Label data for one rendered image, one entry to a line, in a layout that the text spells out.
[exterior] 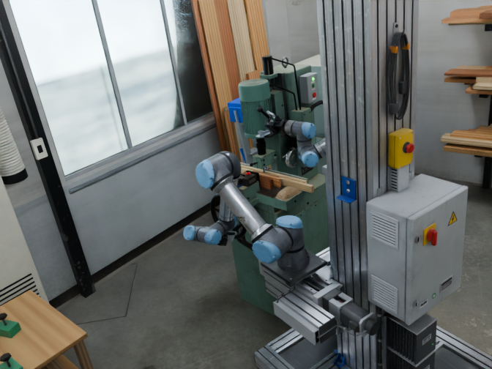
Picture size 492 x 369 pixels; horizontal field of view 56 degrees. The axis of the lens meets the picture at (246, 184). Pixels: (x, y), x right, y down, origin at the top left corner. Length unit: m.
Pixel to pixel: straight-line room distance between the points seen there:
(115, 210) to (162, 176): 0.53
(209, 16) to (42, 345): 2.82
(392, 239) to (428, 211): 0.16
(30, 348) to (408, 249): 1.85
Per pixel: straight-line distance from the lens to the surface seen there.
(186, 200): 4.29
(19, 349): 2.68
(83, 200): 3.64
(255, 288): 3.17
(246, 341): 3.04
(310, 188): 2.63
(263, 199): 2.68
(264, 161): 2.76
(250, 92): 2.59
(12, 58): 3.20
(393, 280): 1.89
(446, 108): 4.67
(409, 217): 1.71
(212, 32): 4.16
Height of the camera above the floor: 2.07
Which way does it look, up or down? 24 degrees down
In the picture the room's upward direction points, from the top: 8 degrees counter-clockwise
